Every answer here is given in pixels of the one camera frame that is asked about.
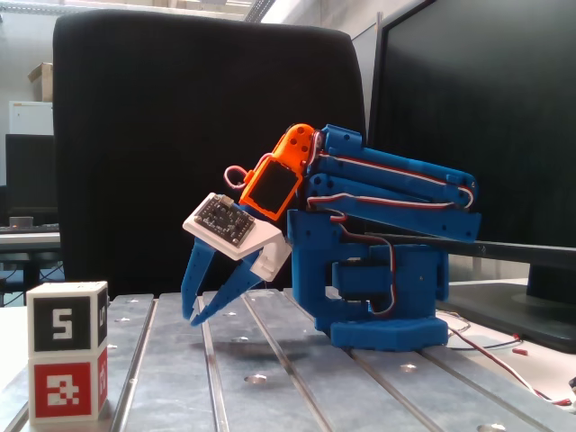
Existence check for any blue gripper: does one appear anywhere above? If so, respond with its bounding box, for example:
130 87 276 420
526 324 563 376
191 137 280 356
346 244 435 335
181 200 267 326

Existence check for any black marker cube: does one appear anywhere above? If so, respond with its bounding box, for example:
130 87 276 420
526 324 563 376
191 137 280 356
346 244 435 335
25 281 110 353

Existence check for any red marker cube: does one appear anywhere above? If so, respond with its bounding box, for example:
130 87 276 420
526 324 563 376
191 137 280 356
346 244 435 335
27 346 109 425

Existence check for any black office chair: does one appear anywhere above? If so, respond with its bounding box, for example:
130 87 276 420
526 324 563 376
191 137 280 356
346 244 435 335
52 9 368 303

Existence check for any black keyboard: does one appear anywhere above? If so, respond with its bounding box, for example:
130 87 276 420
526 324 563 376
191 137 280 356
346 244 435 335
0 223 62 233

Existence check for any grey background desk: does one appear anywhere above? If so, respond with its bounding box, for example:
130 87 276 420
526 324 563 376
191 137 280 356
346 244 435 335
0 231 64 307

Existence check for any small black background monitor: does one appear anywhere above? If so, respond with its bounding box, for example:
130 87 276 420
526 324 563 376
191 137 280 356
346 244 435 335
4 133 59 217

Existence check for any white cabinet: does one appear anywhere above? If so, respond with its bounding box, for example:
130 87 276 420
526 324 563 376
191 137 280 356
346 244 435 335
8 100 54 135

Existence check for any brown cardboard box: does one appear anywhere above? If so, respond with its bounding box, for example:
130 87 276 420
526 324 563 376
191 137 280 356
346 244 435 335
26 61 54 103

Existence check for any black Dell monitor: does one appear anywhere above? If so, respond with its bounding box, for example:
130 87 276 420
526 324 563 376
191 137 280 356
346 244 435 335
366 0 576 355

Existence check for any slotted aluminium base plate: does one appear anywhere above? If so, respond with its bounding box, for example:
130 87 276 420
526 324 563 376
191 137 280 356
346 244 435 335
0 287 576 432

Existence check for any red white arm servo cable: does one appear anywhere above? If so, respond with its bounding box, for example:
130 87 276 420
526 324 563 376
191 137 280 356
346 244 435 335
305 130 479 319

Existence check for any red white wire bundle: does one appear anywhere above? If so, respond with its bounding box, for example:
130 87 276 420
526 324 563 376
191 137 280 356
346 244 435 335
445 314 576 409

